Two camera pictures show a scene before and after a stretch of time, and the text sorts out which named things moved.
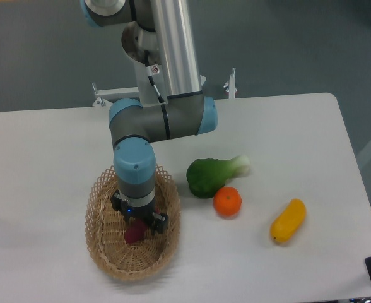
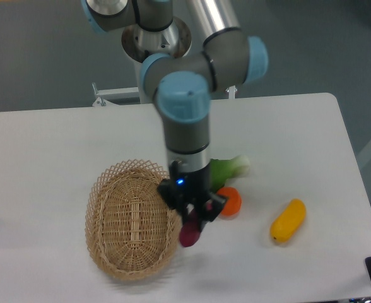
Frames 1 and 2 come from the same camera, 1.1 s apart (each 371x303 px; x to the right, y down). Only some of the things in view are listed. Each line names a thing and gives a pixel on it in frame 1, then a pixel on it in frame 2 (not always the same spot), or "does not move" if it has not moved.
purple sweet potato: (136, 231) -> (190, 231)
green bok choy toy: (205, 176) does not move
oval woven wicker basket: (105, 230) does not move
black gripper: (143, 213) -> (192, 187)
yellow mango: (289, 221) does not move
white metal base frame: (103, 95) does not move
